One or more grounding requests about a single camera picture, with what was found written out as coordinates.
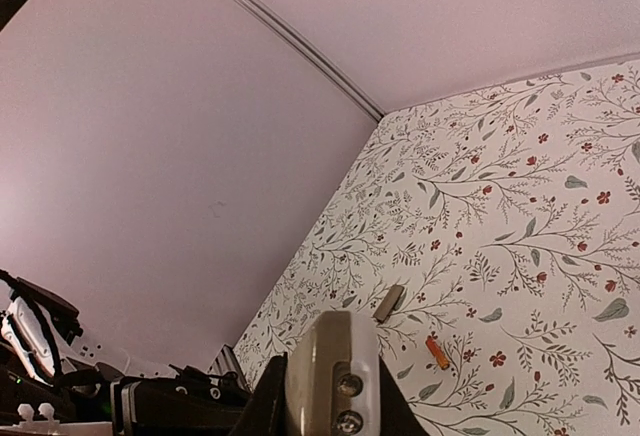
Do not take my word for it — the orange battery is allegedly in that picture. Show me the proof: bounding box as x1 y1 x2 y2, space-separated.
425 336 450 371

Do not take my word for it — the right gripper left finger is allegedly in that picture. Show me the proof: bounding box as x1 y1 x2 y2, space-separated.
234 353 288 436

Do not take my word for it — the left aluminium frame post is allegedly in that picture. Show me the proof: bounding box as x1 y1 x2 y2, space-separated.
232 0 385 123

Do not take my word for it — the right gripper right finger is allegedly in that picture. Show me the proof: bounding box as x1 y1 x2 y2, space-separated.
379 358 425 436

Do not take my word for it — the floral patterned table mat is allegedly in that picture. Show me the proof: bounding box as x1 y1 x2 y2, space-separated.
235 61 639 435

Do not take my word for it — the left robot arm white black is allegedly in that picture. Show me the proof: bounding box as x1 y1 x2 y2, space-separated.
1 271 250 435

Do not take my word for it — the grey remote battery cover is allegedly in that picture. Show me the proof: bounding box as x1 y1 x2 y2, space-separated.
373 284 404 324

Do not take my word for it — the grey white remote control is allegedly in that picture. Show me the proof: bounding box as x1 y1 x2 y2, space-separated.
284 311 381 435

